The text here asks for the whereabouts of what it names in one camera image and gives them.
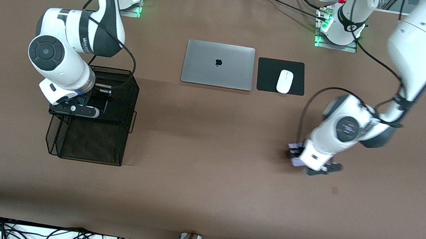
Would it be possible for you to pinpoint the lavender phone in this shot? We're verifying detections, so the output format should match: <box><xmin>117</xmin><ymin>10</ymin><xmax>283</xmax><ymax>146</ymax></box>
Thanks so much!
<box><xmin>289</xmin><ymin>145</ymin><xmax>309</xmax><ymax>169</ymax></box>

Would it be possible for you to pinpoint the black mesh two-tier organizer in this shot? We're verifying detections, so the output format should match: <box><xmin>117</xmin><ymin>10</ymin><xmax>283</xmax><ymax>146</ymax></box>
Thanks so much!
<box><xmin>43</xmin><ymin>60</ymin><xmax>143</xmax><ymax>168</ymax></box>

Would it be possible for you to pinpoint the white computer mouse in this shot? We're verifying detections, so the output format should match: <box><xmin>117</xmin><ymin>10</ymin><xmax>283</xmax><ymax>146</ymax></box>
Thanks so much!
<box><xmin>276</xmin><ymin>69</ymin><xmax>295</xmax><ymax>95</ymax></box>

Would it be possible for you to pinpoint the black mouse pad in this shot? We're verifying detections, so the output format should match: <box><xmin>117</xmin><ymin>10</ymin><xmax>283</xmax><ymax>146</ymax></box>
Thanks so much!
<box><xmin>254</xmin><ymin>57</ymin><xmax>309</xmax><ymax>97</ymax></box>

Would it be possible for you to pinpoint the silver laptop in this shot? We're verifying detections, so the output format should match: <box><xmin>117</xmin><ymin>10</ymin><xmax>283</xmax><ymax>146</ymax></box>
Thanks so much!
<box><xmin>180</xmin><ymin>39</ymin><xmax>257</xmax><ymax>92</ymax></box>

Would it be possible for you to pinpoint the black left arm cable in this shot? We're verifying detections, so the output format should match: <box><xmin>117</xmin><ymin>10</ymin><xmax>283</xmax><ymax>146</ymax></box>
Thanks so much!
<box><xmin>295</xmin><ymin>0</ymin><xmax>420</xmax><ymax>162</ymax></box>

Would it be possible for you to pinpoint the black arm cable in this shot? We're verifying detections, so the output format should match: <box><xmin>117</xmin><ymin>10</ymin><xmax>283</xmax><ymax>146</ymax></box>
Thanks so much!
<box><xmin>295</xmin><ymin>0</ymin><xmax>420</xmax><ymax>162</ymax></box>
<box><xmin>72</xmin><ymin>0</ymin><xmax>147</xmax><ymax>94</ymax></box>

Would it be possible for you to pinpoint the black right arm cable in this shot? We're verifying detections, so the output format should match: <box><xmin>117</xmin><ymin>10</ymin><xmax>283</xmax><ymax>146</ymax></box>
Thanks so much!
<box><xmin>72</xmin><ymin>0</ymin><xmax>147</xmax><ymax>94</ymax></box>

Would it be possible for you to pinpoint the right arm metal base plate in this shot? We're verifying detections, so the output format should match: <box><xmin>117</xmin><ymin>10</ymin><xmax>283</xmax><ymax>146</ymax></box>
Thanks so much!
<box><xmin>116</xmin><ymin>0</ymin><xmax>143</xmax><ymax>19</ymax></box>

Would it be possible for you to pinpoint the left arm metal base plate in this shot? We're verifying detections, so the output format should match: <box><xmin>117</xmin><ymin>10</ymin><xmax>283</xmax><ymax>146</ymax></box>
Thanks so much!
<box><xmin>314</xmin><ymin>29</ymin><xmax>359</xmax><ymax>53</ymax></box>

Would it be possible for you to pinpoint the black cable on table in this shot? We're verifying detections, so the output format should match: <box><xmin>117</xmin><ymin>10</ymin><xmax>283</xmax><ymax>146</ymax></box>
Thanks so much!
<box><xmin>247</xmin><ymin>0</ymin><xmax>330</xmax><ymax>20</ymax></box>

